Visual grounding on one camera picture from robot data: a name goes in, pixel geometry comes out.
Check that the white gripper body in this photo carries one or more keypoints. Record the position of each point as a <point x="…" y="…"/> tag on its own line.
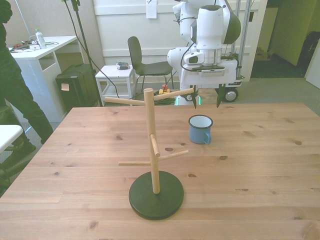
<point x="210" y="78"/>

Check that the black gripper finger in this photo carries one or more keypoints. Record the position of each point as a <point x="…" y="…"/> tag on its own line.
<point x="195" y="100"/>
<point x="220" y="96"/>

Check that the blue enamel mug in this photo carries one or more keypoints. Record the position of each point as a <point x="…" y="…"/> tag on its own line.
<point x="197" y="135"/>

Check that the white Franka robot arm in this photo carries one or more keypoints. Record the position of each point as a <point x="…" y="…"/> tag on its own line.
<point x="208" y="27"/>

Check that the wooden mug tree black base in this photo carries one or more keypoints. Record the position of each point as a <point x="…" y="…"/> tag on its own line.
<point x="156" y="202"/>

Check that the white wheeled equipment cart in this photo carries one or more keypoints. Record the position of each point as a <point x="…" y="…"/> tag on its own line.
<point x="231" y="93"/>

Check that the red emergency stop button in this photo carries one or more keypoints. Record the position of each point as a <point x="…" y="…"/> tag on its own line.
<point x="164" y="88"/>

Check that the black chair metal legs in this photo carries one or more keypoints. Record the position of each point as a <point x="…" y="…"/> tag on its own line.
<point x="145" y="66"/>

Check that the small grey device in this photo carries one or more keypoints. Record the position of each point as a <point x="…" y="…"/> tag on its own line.
<point x="122" y="66"/>

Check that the small white side table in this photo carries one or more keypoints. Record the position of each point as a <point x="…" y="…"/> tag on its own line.
<point x="115" y="75"/>

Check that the white paper sheet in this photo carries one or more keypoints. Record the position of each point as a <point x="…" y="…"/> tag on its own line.
<point x="151" y="8"/>

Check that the black computer case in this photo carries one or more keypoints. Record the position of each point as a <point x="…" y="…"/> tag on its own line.
<point x="77" y="86"/>

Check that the black tripod stand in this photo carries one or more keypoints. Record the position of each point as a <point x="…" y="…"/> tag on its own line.
<point x="86" y="50"/>

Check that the orange sticky note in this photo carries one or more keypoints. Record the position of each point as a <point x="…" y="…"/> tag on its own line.
<point x="65" y="87"/>

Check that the clear plastic bottle green cap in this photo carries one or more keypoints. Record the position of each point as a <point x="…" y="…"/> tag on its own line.
<point x="40" y="39"/>

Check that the white desk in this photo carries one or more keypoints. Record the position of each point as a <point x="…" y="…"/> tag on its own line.
<point x="32" y="67"/>

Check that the person in dark clothes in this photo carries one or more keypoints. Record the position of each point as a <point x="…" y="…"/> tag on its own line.
<point x="15" y="95"/>

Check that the white table edge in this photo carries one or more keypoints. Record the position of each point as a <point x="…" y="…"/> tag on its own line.
<point x="7" y="136"/>

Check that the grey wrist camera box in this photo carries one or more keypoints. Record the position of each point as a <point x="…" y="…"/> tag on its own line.
<point x="212" y="72"/>

